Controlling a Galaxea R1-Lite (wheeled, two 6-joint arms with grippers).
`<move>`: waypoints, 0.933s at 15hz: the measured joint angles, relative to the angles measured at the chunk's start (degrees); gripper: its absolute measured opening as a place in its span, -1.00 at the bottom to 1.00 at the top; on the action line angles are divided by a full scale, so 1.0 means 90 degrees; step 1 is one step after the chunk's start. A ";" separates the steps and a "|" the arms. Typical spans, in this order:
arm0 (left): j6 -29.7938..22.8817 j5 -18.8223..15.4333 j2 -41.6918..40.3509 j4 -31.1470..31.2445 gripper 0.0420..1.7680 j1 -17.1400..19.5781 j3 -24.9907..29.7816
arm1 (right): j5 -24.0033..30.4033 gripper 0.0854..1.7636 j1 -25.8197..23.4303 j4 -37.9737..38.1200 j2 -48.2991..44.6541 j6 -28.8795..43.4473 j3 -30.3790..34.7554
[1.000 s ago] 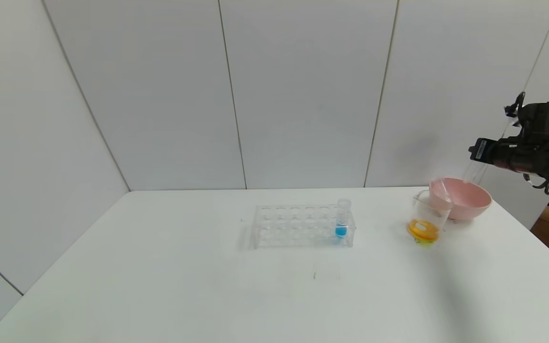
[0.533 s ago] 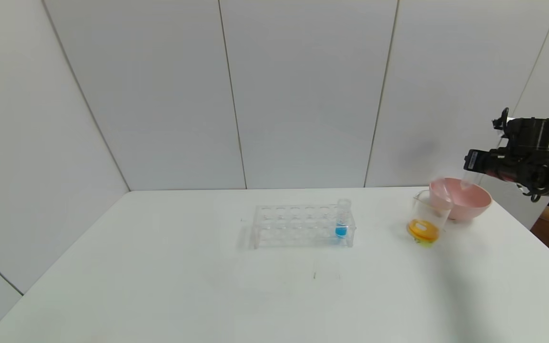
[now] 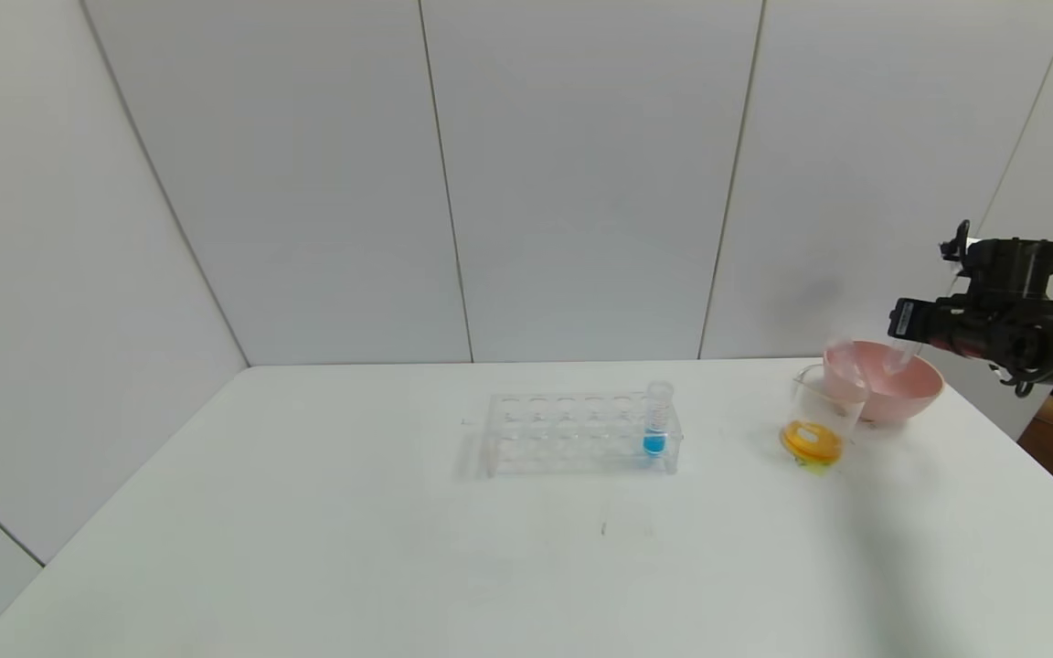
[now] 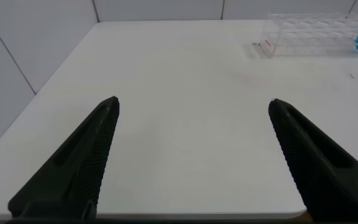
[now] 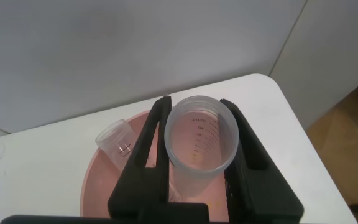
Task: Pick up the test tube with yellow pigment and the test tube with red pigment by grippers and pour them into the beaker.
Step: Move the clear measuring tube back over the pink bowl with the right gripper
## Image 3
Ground clear plastic test tube rack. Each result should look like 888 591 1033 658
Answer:
475 390 685 479

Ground clear glass beaker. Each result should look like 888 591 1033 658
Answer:
780 363 871 474

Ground test tube with blue pigment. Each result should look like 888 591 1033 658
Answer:
643 380 676 459

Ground test tube with yellow pigment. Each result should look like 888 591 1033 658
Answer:
881 338 919 377

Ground pink bowl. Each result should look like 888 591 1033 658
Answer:
823 340 946 427

